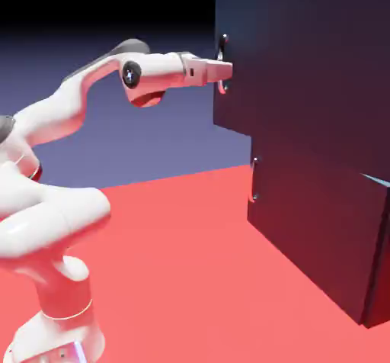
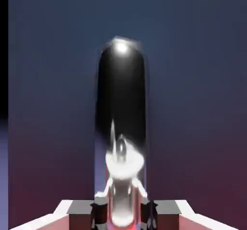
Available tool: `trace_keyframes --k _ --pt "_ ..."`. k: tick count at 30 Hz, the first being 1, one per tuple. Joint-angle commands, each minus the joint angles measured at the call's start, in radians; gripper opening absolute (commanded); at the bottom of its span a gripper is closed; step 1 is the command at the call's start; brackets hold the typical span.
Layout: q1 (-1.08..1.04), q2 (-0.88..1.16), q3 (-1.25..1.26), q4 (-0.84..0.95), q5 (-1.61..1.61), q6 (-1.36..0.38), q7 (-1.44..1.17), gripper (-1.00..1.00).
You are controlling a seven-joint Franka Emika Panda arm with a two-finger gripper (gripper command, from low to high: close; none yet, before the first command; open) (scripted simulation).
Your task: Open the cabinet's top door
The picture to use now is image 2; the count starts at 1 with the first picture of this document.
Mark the dark blue cabinet door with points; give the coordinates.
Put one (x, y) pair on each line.
(193, 79)

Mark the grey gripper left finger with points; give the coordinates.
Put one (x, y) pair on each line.
(81, 212)

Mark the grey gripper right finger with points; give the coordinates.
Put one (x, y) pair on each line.
(166, 210)

